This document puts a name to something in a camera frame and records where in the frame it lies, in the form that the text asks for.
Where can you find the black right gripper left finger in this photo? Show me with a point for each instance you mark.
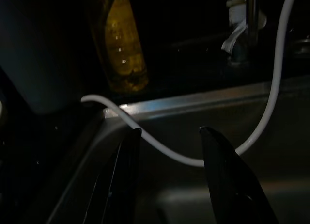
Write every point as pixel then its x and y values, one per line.
pixel 121 180

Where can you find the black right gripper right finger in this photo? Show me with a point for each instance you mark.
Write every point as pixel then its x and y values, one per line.
pixel 225 180

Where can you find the stainless steel sink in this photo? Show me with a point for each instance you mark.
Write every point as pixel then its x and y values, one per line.
pixel 169 192

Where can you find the yellow oil bottle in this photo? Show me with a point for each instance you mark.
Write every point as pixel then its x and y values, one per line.
pixel 121 52

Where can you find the grey canister with red logo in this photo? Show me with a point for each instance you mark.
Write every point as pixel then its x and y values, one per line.
pixel 36 52

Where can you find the silver sink faucet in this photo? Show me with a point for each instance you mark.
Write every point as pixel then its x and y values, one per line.
pixel 252 27

